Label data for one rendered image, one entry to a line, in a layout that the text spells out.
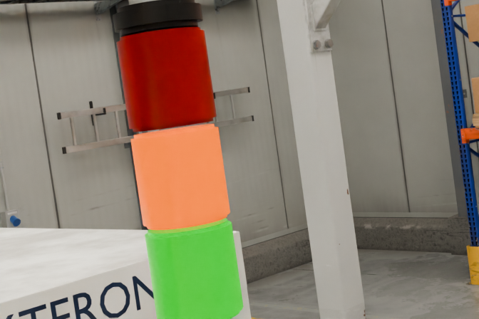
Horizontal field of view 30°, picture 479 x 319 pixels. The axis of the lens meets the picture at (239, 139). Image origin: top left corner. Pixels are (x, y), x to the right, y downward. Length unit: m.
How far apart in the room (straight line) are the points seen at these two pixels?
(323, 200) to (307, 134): 0.23
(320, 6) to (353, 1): 8.77
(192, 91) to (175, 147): 0.03
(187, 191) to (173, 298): 0.06
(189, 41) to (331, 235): 2.61
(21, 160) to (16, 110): 0.51
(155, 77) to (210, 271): 0.11
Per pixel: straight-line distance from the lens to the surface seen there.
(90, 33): 9.75
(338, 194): 3.09
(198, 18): 0.50
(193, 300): 0.49
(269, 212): 11.28
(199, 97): 0.49
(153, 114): 0.48
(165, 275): 0.50
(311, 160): 3.08
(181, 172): 0.48
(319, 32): 3.07
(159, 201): 0.49
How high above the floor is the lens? 2.28
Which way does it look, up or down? 3 degrees down
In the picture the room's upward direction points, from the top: 8 degrees counter-clockwise
